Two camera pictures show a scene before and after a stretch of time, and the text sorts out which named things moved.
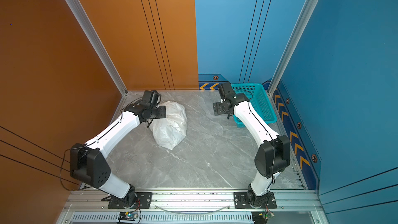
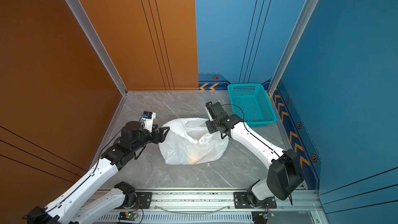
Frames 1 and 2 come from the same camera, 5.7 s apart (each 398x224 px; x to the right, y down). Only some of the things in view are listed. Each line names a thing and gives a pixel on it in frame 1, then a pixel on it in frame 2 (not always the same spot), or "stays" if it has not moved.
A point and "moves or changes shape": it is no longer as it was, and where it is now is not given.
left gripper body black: x=159 y=112 -> x=146 y=138
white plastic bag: x=169 y=131 moves or changes shape
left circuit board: x=127 y=216 stays
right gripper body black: x=221 y=107 -> x=212 y=126
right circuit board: x=261 y=217 stays
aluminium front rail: x=97 y=201 stays
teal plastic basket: x=257 y=96 stays
